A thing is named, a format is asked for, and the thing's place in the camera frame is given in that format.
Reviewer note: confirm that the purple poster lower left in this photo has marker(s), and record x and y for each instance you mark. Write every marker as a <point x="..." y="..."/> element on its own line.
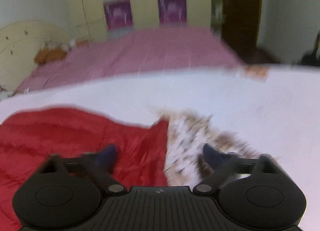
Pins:
<point x="118" y="14"/>

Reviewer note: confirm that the purple poster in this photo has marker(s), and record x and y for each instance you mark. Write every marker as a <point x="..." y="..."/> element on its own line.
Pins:
<point x="118" y="14"/>
<point x="172" y="11"/>

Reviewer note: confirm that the white floral bed cover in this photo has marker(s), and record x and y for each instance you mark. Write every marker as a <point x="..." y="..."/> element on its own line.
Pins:
<point x="278" y="115"/>

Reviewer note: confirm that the cream corner shelf unit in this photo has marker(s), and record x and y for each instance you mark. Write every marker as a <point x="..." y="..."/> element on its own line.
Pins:
<point x="217" y="16"/>

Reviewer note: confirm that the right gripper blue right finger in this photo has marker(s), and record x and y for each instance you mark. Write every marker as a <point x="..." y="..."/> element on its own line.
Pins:
<point x="225" y="170"/>

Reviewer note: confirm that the cream yellow wardrobe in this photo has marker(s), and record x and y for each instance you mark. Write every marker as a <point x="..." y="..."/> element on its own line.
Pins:
<point x="87" y="17"/>

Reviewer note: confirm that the purple poster lower right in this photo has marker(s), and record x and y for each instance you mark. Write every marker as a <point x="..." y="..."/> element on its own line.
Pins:
<point x="172" y="11"/>

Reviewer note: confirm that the pink bed sheet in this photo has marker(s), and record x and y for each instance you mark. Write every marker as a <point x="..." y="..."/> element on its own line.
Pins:
<point x="135" y="53"/>

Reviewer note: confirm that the cream wooden headboard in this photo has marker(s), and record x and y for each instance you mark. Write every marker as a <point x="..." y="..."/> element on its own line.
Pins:
<point x="20" y="42"/>

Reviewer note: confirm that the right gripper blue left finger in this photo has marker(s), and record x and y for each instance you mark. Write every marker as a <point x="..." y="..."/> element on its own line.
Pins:
<point x="99" y="166"/>

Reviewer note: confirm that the red puffer jacket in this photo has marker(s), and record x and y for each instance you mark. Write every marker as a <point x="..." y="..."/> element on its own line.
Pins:
<point x="29" y="137"/>

